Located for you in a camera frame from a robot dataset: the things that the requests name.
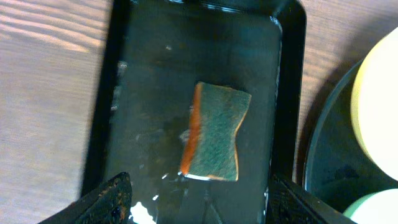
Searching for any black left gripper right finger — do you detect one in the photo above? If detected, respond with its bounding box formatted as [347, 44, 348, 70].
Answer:
[266, 175, 355, 224]

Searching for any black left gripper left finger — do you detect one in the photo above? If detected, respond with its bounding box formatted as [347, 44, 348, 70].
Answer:
[40, 172, 132, 224]

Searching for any black rectangular tray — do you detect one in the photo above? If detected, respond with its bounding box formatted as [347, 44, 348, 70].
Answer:
[81, 0, 307, 223]

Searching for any black round tray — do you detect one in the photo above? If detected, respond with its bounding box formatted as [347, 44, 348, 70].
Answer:
[303, 62, 397, 212]

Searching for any mint green plate front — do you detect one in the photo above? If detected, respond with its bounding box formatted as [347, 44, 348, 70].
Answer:
[343, 189, 397, 224]

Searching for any orange green scrub sponge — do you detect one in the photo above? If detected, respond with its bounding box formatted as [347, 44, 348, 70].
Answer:
[179, 82, 252, 182]

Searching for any yellow plate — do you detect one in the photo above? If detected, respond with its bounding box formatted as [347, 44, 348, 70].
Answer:
[350, 29, 397, 180]

